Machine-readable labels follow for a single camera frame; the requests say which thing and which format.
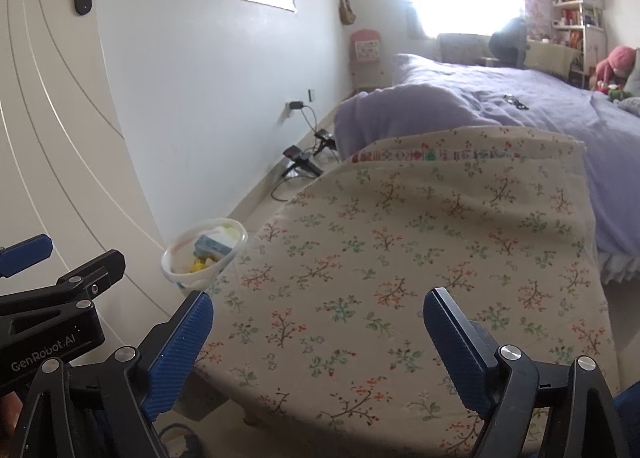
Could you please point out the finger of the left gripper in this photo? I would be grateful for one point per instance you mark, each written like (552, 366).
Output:
(95, 267)
(19, 257)

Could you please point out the floral beige cloth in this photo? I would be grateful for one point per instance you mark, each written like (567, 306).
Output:
(318, 327)

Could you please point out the pink small chair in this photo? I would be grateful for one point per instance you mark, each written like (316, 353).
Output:
(366, 61)

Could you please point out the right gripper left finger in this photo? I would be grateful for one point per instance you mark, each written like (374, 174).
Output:
(169, 351)

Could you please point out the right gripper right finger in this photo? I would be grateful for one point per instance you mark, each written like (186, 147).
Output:
(467, 351)

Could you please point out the white bookshelf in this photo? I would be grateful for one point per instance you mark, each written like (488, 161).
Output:
(578, 24)

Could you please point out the white cartoon trash bin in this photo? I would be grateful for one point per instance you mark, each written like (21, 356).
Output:
(178, 257)

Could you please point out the pink plush toy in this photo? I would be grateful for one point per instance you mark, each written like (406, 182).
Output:
(617, 65)

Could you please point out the person's left hand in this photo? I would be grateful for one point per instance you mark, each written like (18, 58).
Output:
(10, 411)

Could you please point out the purple bed quilt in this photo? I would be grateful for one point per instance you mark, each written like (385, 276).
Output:
(429, 96)

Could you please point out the hanging brown bag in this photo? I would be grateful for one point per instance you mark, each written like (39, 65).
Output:
(347, 15)

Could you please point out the grey cushion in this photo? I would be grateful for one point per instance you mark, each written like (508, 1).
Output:
(630, 105)

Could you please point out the black charger with cable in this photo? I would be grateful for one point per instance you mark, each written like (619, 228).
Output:
(323, 139)

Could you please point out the light blue milk carton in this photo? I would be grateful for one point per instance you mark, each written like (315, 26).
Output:
(206, 245)

